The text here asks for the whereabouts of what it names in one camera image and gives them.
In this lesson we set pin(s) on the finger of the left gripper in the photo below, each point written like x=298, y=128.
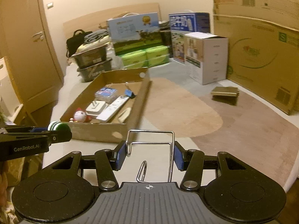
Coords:
x=59, y=136
x=38, y=129

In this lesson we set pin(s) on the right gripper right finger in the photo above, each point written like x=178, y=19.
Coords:
x=228, y=187

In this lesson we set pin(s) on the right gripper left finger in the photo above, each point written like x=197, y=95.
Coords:
x=69, y=186

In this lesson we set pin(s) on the white green round jar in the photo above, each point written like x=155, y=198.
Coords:
x=58, y=126

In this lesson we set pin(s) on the red Doraemon figurine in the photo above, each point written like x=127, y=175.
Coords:
x=80, y=116

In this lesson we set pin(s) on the white power adapter plug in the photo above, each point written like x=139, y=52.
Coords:
x=95, y=108

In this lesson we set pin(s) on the white remote control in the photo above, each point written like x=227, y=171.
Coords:
x=112, y=109

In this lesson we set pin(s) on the blue dental floss pack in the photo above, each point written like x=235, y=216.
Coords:
x=106, y=94

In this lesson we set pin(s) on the chrome wire holder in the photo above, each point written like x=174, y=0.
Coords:
x=154, y=146

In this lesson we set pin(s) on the blue binder clip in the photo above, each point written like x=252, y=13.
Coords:
x=129, y=92

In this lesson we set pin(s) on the open cardboard tray box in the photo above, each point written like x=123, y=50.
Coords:
x=127, y=118

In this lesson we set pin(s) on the wooden door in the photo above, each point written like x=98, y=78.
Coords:
x=27, y=45

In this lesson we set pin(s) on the black laptop bag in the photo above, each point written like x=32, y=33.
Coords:
x=75, y=41

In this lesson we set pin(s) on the gold flat box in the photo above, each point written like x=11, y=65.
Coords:
x=221, y=91

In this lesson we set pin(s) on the green tissue pack left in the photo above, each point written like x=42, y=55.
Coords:
x=136, y=59

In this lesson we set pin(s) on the green tissue pack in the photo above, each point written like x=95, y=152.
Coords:
x=157, y=55
x=136, y=59

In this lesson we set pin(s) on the green tissue pack right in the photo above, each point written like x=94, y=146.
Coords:
x=157, y=55

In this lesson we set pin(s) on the milk carton cow picture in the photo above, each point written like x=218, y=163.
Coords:
x=135, y=32

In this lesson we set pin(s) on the white product carton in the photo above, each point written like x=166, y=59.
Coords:
x=206, y=57

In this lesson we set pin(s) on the blue milk carton box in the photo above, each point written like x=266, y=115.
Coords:
x=182, y=24

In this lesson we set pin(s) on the large brown cardboard box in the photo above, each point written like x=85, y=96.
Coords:
x=263, y=47

